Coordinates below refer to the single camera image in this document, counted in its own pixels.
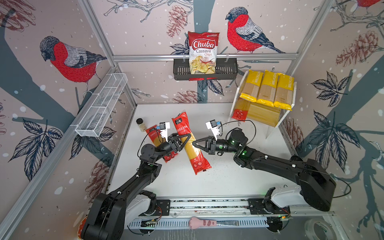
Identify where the Chuba cassava chips bag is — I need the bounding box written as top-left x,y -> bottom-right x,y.
188,32 -> 220,75

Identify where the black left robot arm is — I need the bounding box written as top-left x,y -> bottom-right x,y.
81,133 -> 192,240

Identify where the spice jar black lid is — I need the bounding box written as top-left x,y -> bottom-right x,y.
136,118 -> 147,132

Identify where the pink handled scraper tool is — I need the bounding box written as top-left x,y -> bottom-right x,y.
189,217 -> 240,230

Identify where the yellow pasta bag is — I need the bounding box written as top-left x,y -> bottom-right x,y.
240,70 -> 264,103
257,71 -> 279,107
274,74 -> 295,111

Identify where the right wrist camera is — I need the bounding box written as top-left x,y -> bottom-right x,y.
206,120 -> 222,140

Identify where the red spaghetti bag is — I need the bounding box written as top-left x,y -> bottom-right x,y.
146,125 -> 178,163
232,98 -> 251,122
172,112 -> 211,175

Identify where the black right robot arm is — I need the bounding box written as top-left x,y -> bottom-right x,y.
193,128 -> 336,213

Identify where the black hanging wire basket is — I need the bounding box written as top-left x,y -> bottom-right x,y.
173,58 -> 238,81

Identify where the clear tape roll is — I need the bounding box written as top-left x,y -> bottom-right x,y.
305,219 -> 337,240

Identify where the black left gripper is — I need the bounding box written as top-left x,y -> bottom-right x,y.
153,132 -> 190,164

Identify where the wooden two-tier shelf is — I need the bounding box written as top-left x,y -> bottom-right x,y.
228,70 -> 291,138

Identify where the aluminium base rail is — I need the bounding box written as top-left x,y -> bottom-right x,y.
124,195 -> 334,234

